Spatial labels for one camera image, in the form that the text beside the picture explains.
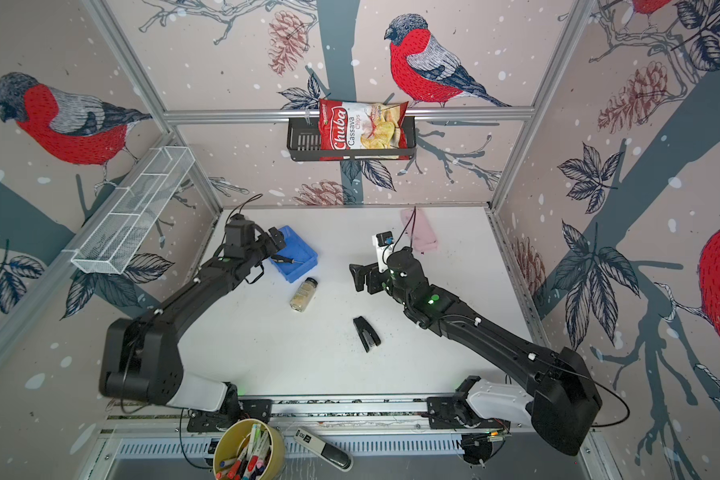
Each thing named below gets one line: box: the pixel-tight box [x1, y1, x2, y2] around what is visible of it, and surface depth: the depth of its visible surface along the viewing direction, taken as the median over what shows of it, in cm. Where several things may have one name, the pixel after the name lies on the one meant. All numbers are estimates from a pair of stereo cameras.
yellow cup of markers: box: [213, 418, 286, 480], surface depth 61 cm
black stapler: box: [353, 316, 381, 353], surface depth 87 cm
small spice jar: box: [289, 277, 318, 312], surface depth 95 cm
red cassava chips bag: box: [319, 99, 410, 161], surface depth 90 cm
